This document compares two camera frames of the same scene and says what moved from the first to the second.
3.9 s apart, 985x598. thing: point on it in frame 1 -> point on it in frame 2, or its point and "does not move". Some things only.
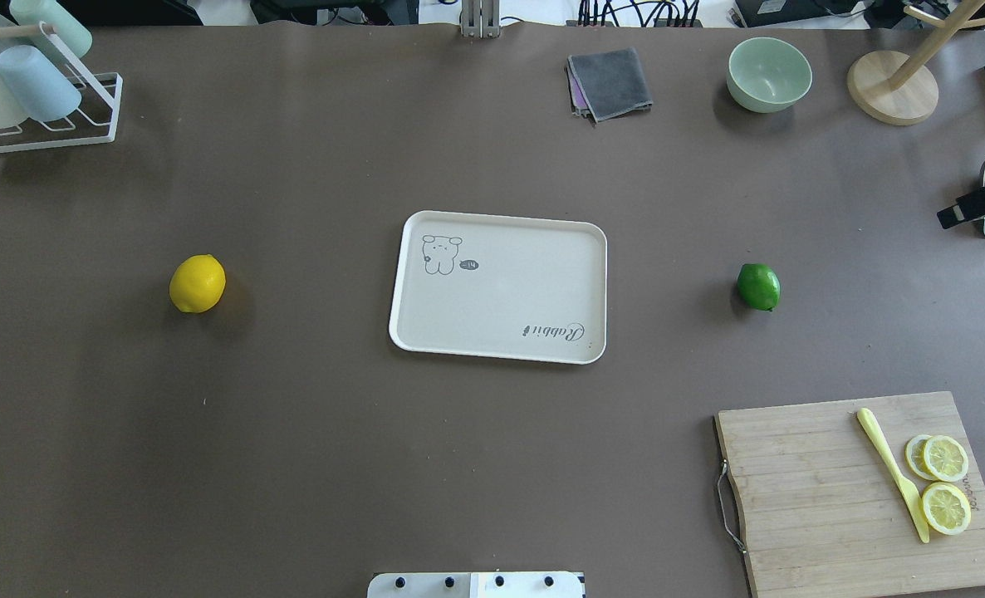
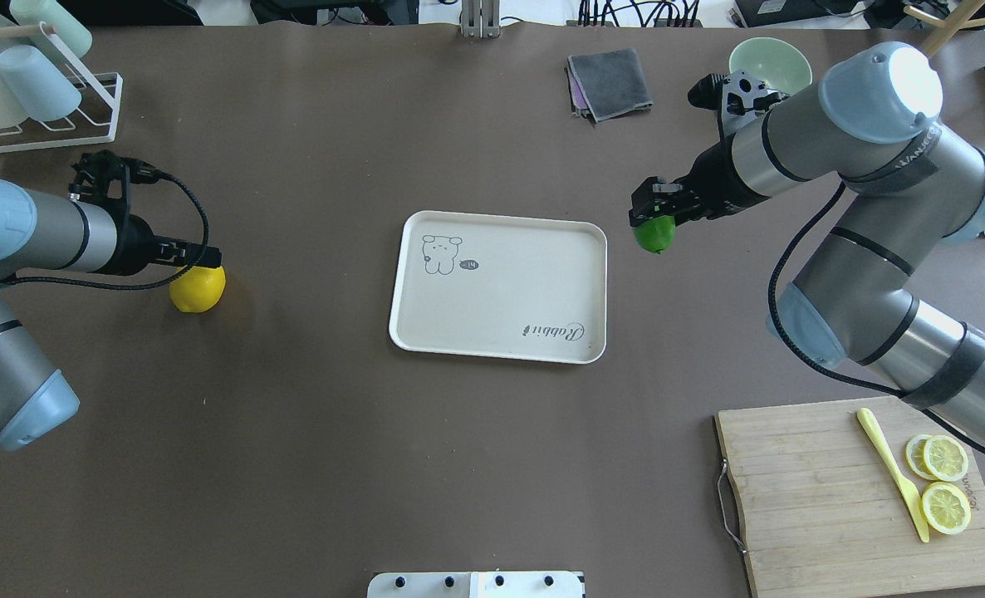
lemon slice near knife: (947, 507) does not move
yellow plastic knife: (869, 423) does not move
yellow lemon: (198, 283) does not move
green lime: (758, 286) -> (656, 234)
